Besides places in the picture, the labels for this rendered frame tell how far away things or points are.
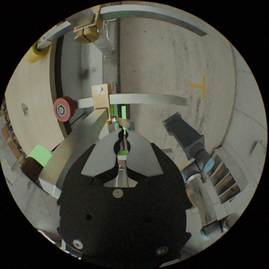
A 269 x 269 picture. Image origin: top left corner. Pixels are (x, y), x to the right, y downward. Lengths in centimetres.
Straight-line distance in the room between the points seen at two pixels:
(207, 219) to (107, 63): 103
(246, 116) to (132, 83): 260
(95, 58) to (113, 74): 19
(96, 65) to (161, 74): 86
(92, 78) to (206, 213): 109
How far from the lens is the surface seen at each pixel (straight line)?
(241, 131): 274
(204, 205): 73
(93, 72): 55
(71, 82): 50
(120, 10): 26
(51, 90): 34
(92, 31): 22
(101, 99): 27
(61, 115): 31
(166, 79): 123
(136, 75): 113
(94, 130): 17
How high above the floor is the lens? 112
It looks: 57 degrees down
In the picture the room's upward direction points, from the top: 176 degrees clockwise
